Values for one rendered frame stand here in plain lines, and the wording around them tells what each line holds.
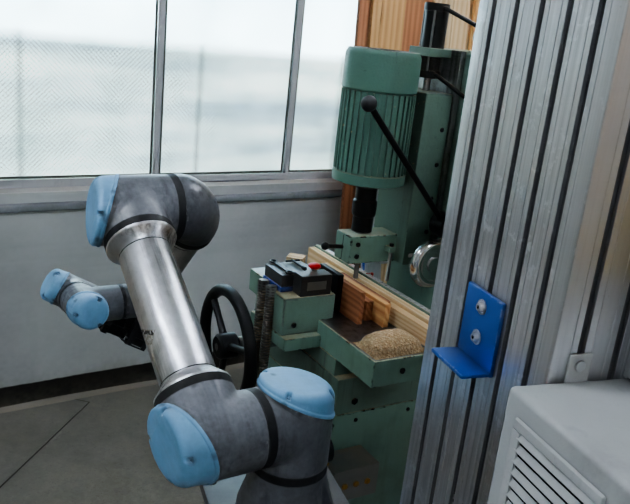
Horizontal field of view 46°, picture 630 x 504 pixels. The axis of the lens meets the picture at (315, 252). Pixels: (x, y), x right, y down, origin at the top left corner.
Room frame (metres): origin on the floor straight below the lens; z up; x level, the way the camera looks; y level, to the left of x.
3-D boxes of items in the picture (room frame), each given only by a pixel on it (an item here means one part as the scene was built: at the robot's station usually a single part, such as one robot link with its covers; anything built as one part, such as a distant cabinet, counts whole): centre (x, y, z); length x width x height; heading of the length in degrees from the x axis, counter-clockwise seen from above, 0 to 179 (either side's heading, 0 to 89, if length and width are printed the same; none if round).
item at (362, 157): (1.77, -0.11, 1.35); 0.18 x 0.18 x 0.31
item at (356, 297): (1.67, -0.07, 0.94); 0.20 x 0.01 x 0.08; 32
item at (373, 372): (1.68, -0.04, 0.87); 0.61 x 0.30 x 0.06; 32
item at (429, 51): (1.84, -0.23, 1.54); 0.08 x 0.08 x 0.17; 32
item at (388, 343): (1.48, -0.18, 0.92); 0.14 x 0.09 x 0.04; 122
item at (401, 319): (1.66, -0.17, 0.92); 0.55 x 0.02 x 0.04; 32
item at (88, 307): (1.44, 0.45, 0.94); 0.11 x 0.11 x 0.08; 34
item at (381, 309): (1.69, -0.12, 0.93); 0.24 x 0.01 x 0.06; 32
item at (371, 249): (1.78, -0.13, 1.03); 0.14 x 0.07 x 0.09; 122
